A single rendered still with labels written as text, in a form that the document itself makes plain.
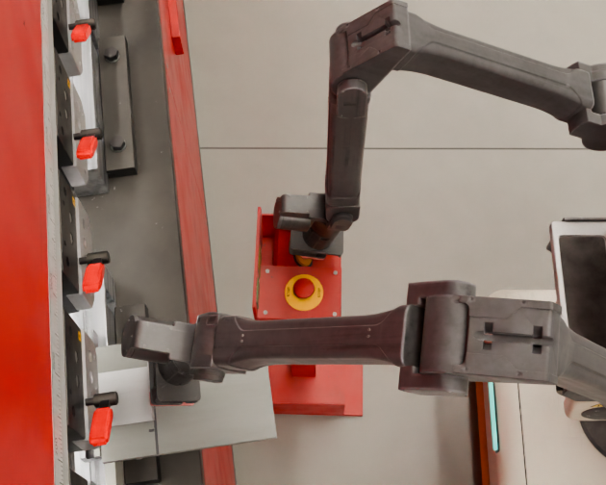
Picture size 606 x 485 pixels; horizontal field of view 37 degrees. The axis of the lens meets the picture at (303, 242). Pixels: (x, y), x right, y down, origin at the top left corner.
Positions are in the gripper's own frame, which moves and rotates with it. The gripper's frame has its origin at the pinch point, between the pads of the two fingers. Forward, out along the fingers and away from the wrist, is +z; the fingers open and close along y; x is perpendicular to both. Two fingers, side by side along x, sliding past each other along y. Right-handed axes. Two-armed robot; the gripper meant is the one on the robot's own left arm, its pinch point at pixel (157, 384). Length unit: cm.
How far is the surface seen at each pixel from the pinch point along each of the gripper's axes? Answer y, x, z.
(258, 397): 3.7, 14.0, -5.5
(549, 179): -75, 139, 42
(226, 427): 7.6, 9.4, -3.0
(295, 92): -115, 77, 74
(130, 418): 4.2, -3.3, 3.4
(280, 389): -20, 58, 71
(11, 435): 17, -29, -40
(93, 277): -8.6, -14.5, -19.5
